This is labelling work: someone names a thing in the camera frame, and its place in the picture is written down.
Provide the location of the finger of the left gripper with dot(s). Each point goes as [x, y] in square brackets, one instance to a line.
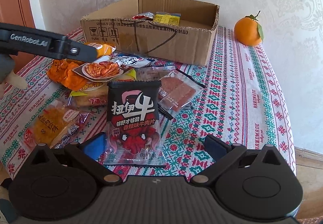
[15, 39]

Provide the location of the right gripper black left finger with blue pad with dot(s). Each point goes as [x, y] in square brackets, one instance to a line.
[83, 156]

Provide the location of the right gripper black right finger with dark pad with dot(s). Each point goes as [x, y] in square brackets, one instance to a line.
[225, 157]

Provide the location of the clear packet golden pastry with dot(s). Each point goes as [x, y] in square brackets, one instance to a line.
[57, 125]

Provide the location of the black red beef jerky packet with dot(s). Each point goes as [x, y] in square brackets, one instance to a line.
[133, 125]

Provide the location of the orange wrapper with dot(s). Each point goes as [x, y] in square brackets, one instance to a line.
[61, 71]

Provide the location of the yellow toast slices packet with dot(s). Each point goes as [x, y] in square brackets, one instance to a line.
[95, 93]

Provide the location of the clear packet brown meat slices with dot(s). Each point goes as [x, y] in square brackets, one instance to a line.
[177, 90]

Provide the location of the white packet with food picture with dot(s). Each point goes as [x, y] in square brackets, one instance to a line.
[106, 68]

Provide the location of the yellow snack packet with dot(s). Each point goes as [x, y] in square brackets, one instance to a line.
[167, 18]

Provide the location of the brown wooden door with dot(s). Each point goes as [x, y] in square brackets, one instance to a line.
[15, 12]

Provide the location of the embroidered patterned tablecloth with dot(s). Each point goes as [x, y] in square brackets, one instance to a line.
[242, 103]

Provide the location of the yellow orange bread packet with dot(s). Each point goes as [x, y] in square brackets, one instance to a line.
[102, 49]

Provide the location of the clear packet dark brown cake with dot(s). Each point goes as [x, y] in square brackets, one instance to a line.
[153, 73]

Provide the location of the brown cardboard box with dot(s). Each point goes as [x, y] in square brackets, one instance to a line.
[189, 42]

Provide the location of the orange with green leaf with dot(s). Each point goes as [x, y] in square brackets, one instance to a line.
[248, 31]

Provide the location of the red silver small packet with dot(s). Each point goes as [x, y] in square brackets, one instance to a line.
[144, 16]

